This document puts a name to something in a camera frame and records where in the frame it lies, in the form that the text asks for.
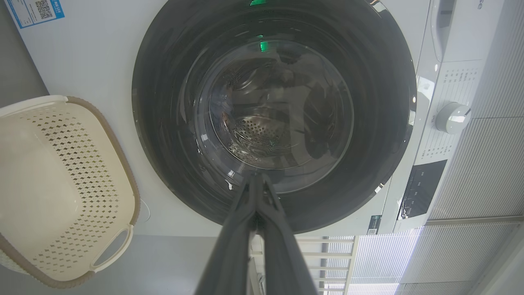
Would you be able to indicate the white round control knob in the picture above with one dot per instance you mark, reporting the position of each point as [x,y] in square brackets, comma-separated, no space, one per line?
[452,119]

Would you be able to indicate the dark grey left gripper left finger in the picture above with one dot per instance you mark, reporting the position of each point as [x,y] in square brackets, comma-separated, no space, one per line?
[231,254]

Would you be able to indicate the blue energy label sticker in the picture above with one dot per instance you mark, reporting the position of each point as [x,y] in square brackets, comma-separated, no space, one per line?
[35,11]

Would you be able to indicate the dark touch control panel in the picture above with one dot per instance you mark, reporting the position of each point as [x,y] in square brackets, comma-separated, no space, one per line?
[421,190]

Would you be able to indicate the stainless steel washing machine drum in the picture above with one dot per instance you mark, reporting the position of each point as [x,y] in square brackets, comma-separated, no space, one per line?
[262,139]

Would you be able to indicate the white detergent drawer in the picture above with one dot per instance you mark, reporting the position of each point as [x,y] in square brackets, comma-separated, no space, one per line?
[444,24]

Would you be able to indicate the black round glass washer door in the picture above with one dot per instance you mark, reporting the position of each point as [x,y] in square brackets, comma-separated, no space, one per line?
[172,123]

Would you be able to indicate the white front-load washing machine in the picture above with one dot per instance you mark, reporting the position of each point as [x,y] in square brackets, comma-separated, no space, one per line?
[90,61]

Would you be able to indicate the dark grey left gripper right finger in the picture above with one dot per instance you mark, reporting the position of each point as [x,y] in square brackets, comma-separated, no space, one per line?
[282,258]

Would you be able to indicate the small dark green sticker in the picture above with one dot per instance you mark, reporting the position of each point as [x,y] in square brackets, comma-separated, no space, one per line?
[374,224]

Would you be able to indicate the round white filter cover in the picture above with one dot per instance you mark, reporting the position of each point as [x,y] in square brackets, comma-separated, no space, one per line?
[144,211]

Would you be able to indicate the cream perforated laundry basket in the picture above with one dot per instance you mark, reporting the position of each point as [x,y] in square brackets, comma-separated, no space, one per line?
[49,184]

